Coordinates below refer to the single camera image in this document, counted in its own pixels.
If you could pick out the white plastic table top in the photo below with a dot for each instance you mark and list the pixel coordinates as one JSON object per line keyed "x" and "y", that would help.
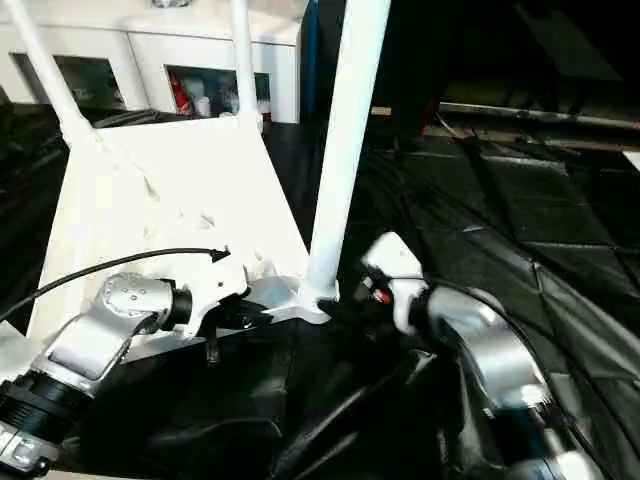
{"x": 175, "y": 175}

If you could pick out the white plastic table leg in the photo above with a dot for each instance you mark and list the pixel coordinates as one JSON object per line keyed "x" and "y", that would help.
{"x": 350, "y": 125}
{"x": 245, "y": 60}
{"x": 50, "y": 75}

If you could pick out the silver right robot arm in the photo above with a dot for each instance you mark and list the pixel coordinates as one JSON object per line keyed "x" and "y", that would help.
{"x": 500, "y": 350}

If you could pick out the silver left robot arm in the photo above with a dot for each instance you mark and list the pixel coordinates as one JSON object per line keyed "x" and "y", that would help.
{"x": 115, "y": 300}

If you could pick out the black plastic mat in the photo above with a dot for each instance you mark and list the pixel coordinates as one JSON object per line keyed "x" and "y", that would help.
{"x": 500, "y": 225}

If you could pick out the yellow label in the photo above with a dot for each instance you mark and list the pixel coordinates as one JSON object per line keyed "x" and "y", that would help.
{"x": 381, "y": 111}

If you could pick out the white blue carton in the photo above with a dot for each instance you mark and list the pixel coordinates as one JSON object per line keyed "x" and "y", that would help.
{"x": 225, "y": 97}

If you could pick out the red box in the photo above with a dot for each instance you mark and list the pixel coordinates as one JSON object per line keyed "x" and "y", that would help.
{"x": 182, "y": 92}

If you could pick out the large black box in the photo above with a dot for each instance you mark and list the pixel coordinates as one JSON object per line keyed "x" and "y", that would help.
{"x": 500, "y": 50}

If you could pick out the white glass-door cabinet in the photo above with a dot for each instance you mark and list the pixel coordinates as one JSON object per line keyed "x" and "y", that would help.
{"x": 140, "y": 40}

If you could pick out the grey flat board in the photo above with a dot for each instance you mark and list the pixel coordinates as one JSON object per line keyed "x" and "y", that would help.
{"x": 632, "y": 161}

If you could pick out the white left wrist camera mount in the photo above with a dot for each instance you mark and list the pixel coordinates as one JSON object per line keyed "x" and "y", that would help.
{"x": 220, "y": 280}

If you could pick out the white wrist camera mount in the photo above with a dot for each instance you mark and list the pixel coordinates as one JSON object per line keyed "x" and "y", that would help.
{"x": 395, "y": 265}
{"x": 220, "y": 280}

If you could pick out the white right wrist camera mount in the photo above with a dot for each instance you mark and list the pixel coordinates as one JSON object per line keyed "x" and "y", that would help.
{"x": 395, "y": 265}

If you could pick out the dark horizontal metal rail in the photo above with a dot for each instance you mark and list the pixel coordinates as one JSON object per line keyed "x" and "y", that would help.
{"x": 550, "y": 116}

